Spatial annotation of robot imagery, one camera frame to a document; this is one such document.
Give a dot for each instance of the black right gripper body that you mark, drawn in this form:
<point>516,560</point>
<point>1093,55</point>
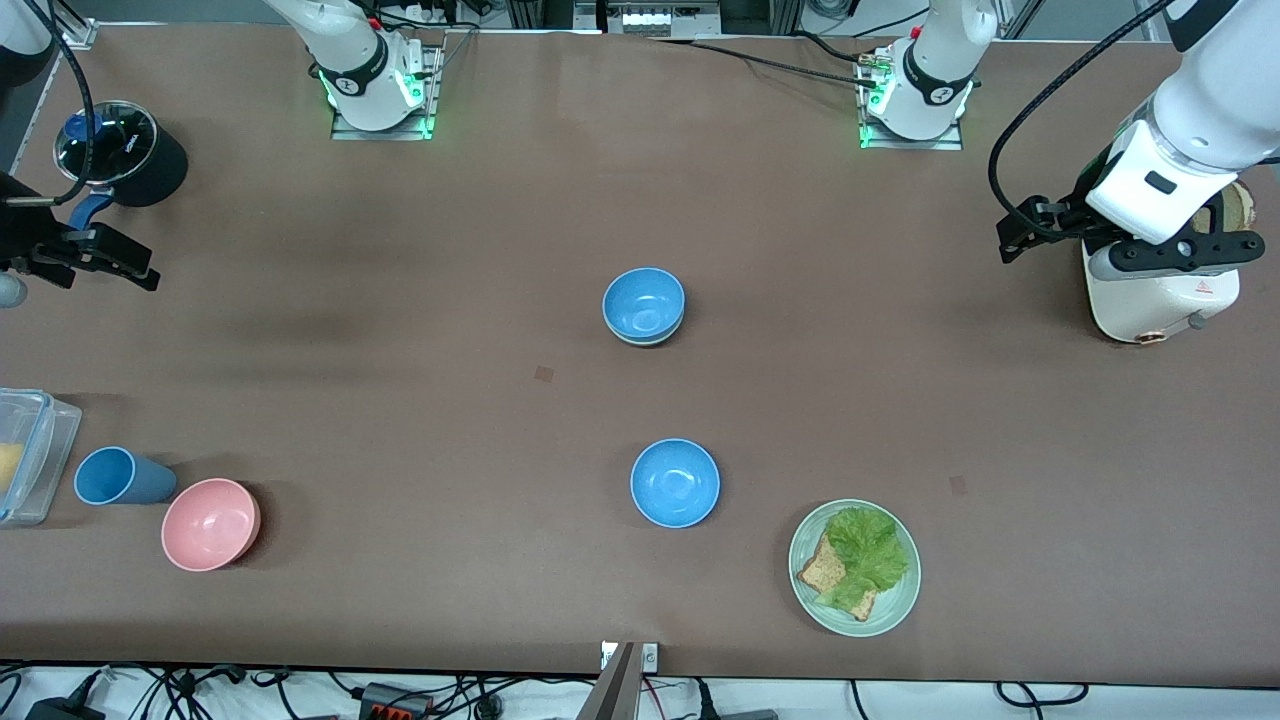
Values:
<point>28,237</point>

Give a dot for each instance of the blue bowl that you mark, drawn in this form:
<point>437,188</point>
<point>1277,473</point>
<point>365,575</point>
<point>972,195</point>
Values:
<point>675,483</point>
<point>643,302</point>

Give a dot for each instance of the light green bowl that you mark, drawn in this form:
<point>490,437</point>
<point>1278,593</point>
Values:
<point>645,343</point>

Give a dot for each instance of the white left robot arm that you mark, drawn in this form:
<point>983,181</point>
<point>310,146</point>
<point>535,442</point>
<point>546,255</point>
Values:
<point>1220,110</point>

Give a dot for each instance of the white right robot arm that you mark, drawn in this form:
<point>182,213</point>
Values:
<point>360,60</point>

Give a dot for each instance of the pink bowl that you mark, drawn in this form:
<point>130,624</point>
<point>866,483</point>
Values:
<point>208,524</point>

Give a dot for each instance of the whole grain bread slice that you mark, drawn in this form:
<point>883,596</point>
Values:
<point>1242,205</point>

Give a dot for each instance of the glass pot lid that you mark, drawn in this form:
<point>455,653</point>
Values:
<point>125,140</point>

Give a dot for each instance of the cream white toaster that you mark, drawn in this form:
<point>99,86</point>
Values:
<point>1140,305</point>

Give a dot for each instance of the clear plastic container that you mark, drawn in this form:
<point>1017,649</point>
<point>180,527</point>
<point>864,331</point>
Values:
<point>45,440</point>

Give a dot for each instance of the aluminium corner profile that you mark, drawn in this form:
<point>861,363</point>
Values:
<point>82,32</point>

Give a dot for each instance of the blue cup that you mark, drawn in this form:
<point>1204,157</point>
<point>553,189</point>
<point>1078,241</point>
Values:
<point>115,476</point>

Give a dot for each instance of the yellow food item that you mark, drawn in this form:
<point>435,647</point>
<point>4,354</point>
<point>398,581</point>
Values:
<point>8,468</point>

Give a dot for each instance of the green lettuce leaf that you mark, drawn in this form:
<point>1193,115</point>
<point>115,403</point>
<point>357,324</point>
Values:
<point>868,548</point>

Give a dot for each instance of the light green plate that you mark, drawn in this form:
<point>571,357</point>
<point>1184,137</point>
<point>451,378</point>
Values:
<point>900,600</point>

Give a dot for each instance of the brown toast slice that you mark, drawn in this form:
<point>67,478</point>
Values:
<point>822,572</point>

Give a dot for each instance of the white power strip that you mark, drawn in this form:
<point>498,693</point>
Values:
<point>650,18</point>

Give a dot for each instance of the black power adapter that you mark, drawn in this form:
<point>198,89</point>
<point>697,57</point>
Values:
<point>60,711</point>

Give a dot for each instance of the black orange connector box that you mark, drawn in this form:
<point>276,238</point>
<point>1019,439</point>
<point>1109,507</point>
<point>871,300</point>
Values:
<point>395,702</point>

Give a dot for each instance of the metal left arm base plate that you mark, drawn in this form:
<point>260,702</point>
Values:
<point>950,143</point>

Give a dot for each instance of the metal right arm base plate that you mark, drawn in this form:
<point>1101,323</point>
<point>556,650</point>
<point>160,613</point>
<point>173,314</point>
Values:
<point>428,85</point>

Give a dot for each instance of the white metal bracket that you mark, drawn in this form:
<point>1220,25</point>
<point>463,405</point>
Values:
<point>650,657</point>

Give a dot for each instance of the grey camera pole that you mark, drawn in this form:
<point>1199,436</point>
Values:
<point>615,692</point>

